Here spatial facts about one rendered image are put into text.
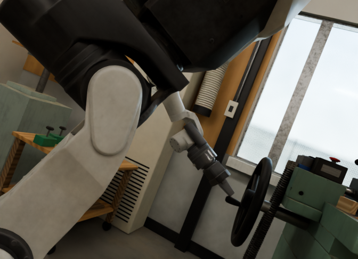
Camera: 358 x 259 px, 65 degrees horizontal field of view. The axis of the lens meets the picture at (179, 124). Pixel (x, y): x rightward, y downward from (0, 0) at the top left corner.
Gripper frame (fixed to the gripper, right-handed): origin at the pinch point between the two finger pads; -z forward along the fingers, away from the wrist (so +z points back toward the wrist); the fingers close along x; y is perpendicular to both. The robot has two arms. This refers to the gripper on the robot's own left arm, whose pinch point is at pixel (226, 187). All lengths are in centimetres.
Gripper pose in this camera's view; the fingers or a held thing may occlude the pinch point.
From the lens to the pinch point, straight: 103.9
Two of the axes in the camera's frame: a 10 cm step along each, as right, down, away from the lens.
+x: 1.5, -3.2, -9.4
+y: 7.8, -5.4, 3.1
